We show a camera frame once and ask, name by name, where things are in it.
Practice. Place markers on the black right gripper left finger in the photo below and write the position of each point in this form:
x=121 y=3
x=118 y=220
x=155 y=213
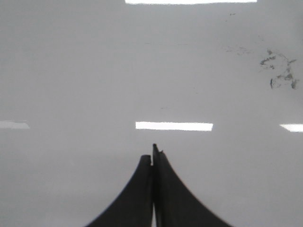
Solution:
x=133 y=207

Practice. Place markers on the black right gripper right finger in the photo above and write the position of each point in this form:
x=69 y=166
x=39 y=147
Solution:
x=175 y=205

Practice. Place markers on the white whiteboard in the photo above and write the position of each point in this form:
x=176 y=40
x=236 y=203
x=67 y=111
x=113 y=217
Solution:
x=88 y=86

